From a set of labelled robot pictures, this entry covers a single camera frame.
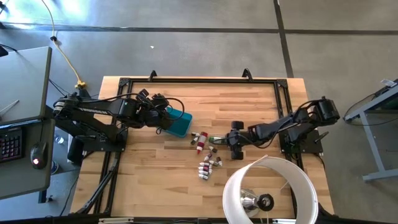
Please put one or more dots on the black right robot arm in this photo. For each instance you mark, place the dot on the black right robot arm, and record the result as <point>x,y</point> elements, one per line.
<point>328,110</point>

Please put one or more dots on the small brown food coloring bottle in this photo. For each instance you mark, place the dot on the small brown food coloring bottle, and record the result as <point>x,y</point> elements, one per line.
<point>210,170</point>

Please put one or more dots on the small green food coloring bottle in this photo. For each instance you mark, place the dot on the small green food coloring bottle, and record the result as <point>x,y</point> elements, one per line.
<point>214,163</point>

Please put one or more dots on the black curved frame bracket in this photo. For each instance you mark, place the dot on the black curved frame bracket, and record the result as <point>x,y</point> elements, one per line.
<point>247,71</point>
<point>153,71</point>

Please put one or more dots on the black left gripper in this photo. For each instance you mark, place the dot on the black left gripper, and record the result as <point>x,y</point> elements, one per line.
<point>152,116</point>

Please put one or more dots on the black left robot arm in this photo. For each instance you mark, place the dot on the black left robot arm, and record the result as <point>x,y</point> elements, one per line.
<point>93,110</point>

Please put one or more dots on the small dark brown coloring bottle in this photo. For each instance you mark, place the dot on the small dark brown coloring bottle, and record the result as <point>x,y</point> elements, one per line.
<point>219,160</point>

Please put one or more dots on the chrome lamp base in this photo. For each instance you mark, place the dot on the chrome lamp base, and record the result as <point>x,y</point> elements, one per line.
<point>248,202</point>

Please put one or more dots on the small pink food coloring bottle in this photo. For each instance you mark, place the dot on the small pink food coloring bottle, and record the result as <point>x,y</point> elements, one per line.
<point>203,168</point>

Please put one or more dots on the white dropper bottle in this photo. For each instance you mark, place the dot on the white dropper bottle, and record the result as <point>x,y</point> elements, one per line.
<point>204,177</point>
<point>203,172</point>

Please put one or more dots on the grey desk top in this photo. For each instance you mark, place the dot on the grey desk top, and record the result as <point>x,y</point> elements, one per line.
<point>25,84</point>

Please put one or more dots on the white tag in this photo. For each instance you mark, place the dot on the white tag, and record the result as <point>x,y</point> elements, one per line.
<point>387,82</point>

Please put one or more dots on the middle white dropper bottle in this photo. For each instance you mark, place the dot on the middle white dropper bottle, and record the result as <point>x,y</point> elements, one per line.
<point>203,172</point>

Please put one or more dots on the white lamp shade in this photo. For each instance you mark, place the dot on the white lamp shade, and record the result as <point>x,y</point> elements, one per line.
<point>231,199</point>

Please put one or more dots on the silver pen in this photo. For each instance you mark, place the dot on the silver pen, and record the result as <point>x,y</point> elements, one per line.
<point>9,106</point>

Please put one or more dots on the grey metal side table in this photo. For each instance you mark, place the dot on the grey metal side table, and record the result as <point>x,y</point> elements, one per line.
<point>371,143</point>

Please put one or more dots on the black aluminium table frame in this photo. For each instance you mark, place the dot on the black aluminium table frame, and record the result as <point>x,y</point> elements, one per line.
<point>202,81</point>

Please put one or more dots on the large green food coloring bottle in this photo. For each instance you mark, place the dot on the large green food coloring bottle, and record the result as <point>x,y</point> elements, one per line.
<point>214,140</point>

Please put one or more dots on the blue plastic bin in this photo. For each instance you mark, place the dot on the blue plastic bin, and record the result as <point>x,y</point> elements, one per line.
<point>182,124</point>

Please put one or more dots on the dark grey keyboard shelf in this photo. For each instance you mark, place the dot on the dark grey keyboard shelf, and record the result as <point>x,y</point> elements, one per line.
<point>18,180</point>

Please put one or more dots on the small silver round object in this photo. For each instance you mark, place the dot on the small silver round object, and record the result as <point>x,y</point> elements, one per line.
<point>59,139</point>

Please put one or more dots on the rightmost white dropper bottle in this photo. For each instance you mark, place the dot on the rightmost white dropper bottle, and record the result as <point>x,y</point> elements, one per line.
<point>204,177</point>

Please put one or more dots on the black computer mouse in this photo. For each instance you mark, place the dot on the black computer mouse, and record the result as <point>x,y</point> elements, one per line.
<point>38,152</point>

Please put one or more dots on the large red food coloring bottle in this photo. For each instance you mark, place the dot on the large red food coloring bottle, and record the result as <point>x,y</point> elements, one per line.
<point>202,140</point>

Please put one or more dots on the black keyboard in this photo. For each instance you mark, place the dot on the black keyboard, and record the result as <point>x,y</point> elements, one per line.
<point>11,144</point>

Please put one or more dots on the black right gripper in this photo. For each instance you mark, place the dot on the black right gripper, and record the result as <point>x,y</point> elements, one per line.
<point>237,140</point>

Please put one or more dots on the black cylinder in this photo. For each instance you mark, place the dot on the black cylinder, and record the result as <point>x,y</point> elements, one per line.
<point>75,151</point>

